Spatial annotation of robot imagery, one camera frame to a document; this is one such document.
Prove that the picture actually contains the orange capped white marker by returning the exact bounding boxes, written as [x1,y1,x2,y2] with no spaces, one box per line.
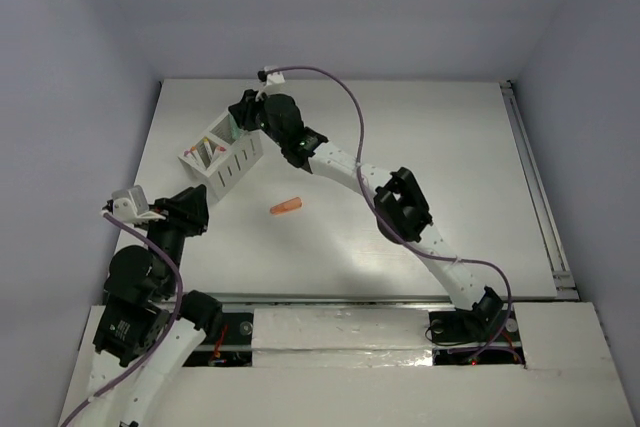
[191,146,204,166]

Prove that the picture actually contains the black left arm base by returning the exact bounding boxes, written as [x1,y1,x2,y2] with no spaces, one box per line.
[183,312,254,368]

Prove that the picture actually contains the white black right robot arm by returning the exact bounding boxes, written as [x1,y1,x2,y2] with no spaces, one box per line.
[229,90,503,339]

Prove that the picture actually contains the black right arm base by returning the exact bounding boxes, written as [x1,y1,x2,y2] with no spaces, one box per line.
[425,311,526,366]

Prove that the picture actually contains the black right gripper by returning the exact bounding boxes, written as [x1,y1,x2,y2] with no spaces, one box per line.
[229,85,286,148]

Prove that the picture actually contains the yellow capped white marker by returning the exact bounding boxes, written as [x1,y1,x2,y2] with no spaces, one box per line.
[203,138,214,164]

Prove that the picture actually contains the white slotted organizer box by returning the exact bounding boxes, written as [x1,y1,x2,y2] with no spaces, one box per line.
[178,111,263,203]

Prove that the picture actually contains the pink capped white marker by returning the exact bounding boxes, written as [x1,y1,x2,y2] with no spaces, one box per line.
[183,150,200,167]

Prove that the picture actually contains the orange translucent correction tape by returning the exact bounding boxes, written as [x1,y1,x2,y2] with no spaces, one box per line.
[269,197,303,216]

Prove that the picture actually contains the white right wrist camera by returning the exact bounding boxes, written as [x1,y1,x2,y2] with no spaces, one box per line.
[257,66,286,88]

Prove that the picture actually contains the aluminium rail front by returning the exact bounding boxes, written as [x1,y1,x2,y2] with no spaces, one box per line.
[214,291,581,306]

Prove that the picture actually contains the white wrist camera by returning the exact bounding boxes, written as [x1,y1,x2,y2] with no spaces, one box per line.
[102,185,165,225]
[257,66,286,88]

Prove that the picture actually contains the green translucent correction tape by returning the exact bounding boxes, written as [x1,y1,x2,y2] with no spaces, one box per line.
[229,115,242,142]

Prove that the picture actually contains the aluminium rail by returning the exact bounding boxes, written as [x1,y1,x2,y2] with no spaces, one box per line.
[214,291,581,306]
[500,81,580,301]

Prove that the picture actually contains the aluminium rail right side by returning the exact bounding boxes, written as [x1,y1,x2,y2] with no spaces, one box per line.
[500,81,580,301]

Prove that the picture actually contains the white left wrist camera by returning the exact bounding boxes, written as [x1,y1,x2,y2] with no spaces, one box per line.
[102,185,165,225]

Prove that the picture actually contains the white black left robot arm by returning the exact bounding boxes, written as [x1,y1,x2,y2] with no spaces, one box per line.
[78,185,222,426]

